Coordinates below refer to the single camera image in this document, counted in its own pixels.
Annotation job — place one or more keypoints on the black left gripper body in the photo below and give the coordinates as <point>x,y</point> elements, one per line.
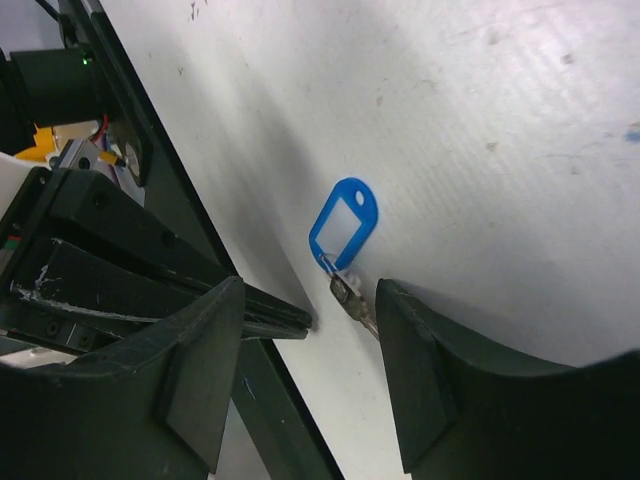
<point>49,287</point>

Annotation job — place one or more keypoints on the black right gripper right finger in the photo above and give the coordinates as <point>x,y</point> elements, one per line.
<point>467,407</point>

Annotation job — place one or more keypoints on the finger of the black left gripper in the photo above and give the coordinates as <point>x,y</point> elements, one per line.
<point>100,211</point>
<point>140,288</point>

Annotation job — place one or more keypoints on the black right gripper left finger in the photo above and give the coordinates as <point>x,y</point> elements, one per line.
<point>150,406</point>

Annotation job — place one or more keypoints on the blue key tag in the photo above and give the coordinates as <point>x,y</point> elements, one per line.
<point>345,222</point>

